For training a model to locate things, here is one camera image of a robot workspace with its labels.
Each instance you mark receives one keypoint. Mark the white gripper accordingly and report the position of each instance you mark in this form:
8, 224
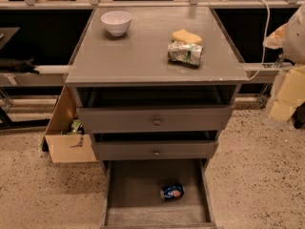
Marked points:
295, 37

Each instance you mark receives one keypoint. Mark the blue pepsi can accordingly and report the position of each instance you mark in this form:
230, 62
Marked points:
170, 192

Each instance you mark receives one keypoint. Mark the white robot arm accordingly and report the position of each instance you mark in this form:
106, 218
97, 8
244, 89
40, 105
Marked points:
290, 37

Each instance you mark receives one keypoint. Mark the grey top drawer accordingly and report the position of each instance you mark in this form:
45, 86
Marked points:
141, 120

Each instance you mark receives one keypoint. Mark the crushed green white can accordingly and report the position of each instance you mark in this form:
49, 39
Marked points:
186, 53

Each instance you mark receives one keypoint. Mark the grey drawer cabinet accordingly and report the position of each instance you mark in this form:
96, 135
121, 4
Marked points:
134, 71

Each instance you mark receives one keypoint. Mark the grey open bottom drawer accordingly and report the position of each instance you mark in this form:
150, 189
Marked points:
132, 198

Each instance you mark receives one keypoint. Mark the grey middle drawer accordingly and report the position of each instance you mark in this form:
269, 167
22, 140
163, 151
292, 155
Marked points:
141, 150

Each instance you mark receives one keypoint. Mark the yellow sponge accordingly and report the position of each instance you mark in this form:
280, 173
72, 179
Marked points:
186, 37

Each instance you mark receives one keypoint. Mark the white ceramic bowl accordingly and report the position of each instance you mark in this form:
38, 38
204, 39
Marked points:
116, 22

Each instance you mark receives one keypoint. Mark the green item in box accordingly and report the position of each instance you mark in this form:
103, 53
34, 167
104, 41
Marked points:
76, 128

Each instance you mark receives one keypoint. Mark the cardboard box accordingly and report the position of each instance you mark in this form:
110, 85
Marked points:
64, 146

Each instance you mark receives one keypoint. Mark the black object on shelf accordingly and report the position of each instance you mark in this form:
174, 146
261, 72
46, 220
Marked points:
8, 65

